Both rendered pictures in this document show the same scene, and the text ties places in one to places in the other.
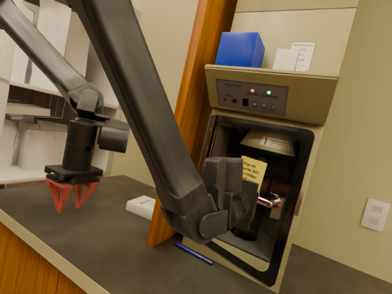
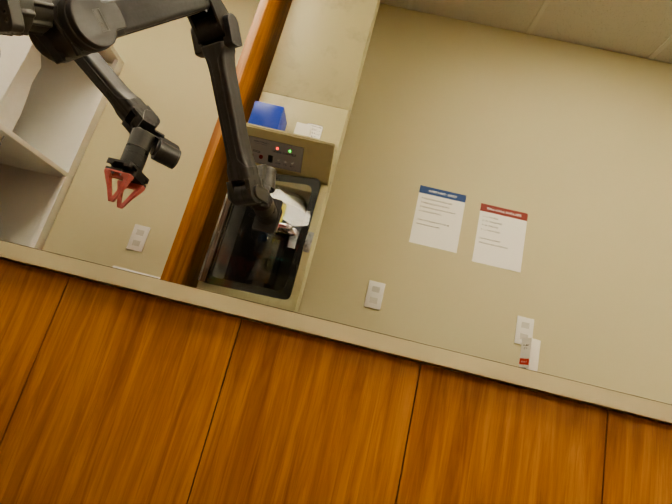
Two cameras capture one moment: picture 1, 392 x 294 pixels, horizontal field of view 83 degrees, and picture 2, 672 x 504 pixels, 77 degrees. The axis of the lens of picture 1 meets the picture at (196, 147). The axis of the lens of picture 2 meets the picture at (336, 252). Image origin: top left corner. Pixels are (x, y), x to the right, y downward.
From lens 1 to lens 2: 85 cm
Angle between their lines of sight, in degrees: 31
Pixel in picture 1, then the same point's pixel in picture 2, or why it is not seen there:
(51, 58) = (113, 77)
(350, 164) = (355, 251)
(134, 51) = (234, 85)
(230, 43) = (261, 110)
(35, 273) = (13, 303)
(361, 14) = (362, 125)
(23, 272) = not seen: outside the picture
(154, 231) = (170, 271)
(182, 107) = (212, 154)
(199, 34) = not seen: hidden behind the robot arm
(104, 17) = (226, 66)
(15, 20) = not seen: hidden behind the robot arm
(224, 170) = (266, 172)
